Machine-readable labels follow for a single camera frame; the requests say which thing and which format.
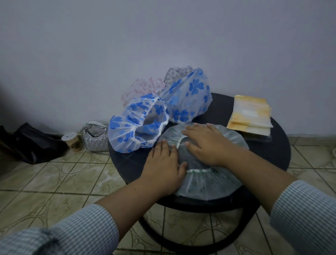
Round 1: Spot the blue cap clear packet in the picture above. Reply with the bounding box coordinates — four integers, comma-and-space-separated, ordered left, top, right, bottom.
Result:
244, 132, 273, 143

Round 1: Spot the stack of yellow small pouches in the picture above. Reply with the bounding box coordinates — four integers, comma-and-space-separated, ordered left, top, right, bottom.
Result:
226, 95, 273, 137

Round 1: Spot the silver quilted handbag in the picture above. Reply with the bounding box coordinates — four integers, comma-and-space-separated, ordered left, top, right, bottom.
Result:
80, 120, 110, 152

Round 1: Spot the black round side table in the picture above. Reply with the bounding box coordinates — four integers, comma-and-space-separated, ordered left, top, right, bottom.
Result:
107, 92, 291, 255

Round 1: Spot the person's right forearm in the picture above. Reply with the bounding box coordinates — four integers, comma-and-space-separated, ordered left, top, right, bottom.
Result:
223, 150, 336, 255

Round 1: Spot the person's left hand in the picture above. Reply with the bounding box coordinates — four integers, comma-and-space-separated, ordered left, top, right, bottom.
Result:
138, 139, 188, 198

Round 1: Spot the pink print shower cap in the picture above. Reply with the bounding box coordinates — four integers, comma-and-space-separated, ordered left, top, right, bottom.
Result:
120, 77, 166, 108

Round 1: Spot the green print shower cap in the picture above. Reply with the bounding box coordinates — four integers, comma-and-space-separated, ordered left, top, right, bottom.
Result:
155, 122, 250, 201

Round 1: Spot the person's left forearm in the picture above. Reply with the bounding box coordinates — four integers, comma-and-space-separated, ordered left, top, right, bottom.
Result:
0, 178, 165, 255

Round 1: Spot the black bag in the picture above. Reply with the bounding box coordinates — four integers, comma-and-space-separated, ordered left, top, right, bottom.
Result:
0, 122, 68, 165

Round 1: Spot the blue flower shower cap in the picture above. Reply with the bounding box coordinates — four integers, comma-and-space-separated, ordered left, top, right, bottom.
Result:
160, 68, 212, 124
107, 93, 170, 154

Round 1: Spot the ribbon spool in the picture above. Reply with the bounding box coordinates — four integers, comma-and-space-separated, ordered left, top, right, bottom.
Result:
61, 131, 83, 152

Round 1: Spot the person's right hand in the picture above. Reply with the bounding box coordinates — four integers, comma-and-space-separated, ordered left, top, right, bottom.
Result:
181, 123, 237, 168

